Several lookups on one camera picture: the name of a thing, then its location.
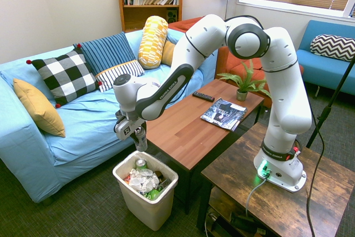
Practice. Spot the yellow white patterned bolster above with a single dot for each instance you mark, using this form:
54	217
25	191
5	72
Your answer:
152	42

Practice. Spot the magazine under the stack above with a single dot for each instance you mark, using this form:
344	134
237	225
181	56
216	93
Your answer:
219	125

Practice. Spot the reddish wood coffee table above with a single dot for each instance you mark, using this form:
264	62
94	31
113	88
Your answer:
188	131

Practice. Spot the blue striped pillow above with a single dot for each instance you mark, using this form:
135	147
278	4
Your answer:
105	51

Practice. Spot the orange red wrapper trash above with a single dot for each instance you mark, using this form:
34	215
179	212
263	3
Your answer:
127	179

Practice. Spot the business magazine with dark cover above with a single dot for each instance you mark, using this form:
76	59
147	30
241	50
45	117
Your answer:
224	112

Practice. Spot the small black speaker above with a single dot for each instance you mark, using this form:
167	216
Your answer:
172	15

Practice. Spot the black white checkered pillow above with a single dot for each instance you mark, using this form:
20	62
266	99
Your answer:
63	76

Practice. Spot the mustard yellow pillow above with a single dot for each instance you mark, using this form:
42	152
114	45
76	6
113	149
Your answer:
167	54
38	106

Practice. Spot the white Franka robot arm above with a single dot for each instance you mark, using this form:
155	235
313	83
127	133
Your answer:
288	95

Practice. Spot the black tripod stand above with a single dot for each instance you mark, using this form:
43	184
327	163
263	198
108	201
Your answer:
330	106

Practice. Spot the black device under table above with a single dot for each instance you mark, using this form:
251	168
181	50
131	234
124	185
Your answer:
247	221

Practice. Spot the potted green fern plant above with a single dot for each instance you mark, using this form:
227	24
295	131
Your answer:
242	95

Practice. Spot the green wrapper trash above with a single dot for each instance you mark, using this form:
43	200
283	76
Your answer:
153	194

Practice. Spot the black white chevron pillow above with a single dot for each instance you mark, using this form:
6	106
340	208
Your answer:
332	47

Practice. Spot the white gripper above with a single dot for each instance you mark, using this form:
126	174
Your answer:
126	130

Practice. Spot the green drink can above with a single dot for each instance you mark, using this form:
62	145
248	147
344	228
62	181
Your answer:
141	163

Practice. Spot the light blue sofa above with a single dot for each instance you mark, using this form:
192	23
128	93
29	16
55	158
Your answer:
83	126

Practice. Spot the white plastic trash bin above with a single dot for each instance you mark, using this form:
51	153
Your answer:
147	212

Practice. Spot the silver blue drink can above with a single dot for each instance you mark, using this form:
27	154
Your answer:
142	144

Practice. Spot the orange armchair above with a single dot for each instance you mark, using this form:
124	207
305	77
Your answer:
183	24

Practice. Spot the black TV remote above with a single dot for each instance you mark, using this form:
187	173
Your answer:
203	96

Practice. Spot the blue upholstered bench sofa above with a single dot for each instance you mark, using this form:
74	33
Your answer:
319	65

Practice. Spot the wooden bookcase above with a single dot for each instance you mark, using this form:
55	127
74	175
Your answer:
149	15

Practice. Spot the rustic dark wood table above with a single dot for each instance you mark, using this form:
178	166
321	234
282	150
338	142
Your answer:
230	170

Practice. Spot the crumpled white paper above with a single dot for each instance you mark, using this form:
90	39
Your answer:
144	180

